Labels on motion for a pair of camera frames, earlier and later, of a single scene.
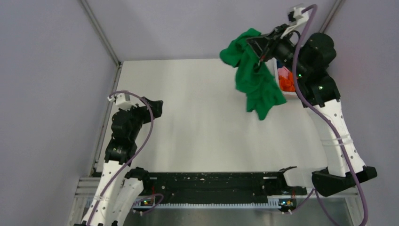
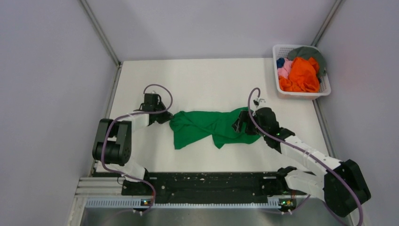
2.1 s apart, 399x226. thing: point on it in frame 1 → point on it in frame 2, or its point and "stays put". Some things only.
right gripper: x=265 y=45 → x=238 y=125
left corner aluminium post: x=100 y=32 stays put
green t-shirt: x=253 y=77 → x=188 y=127
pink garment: x=283 y=72 stays put
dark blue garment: x=279 y=64 stays put
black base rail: x=219 y=185 stays put
